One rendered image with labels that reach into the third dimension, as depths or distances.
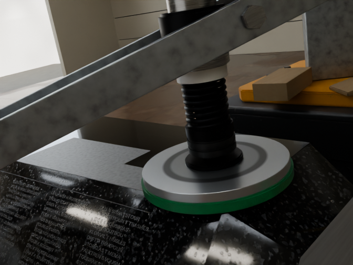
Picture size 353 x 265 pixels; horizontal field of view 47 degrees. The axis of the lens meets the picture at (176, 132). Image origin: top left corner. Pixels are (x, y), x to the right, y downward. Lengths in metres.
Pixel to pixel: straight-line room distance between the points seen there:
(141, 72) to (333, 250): 0.35
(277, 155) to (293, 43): 6.74
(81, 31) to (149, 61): 8.91
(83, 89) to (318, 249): 0.35
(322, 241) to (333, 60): 0.83
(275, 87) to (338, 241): 0.59
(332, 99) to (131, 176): 0.69
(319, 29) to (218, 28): 0.83
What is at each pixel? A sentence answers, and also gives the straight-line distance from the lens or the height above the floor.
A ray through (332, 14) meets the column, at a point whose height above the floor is 0.97.
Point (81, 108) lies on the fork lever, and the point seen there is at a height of 0.98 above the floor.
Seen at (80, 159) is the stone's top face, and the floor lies 0.82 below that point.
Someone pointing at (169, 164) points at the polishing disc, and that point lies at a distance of 0.60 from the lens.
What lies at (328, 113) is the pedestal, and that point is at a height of 0.74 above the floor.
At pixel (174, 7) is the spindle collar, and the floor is 1.07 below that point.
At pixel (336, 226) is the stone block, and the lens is 0.61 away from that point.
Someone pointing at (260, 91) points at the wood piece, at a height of 0.81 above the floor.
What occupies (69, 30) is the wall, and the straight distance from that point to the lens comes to 9.21.
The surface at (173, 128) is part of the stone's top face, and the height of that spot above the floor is 0.82.
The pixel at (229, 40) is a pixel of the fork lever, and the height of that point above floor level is 1.02.
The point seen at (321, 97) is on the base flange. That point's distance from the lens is 1.20.
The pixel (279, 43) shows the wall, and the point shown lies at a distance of 7.42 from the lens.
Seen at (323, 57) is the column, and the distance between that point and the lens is 1.32.
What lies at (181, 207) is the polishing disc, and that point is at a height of 0.83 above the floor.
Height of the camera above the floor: 1.07
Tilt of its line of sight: 17 degrees down
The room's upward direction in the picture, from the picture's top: 10 degrees counter-clockwise
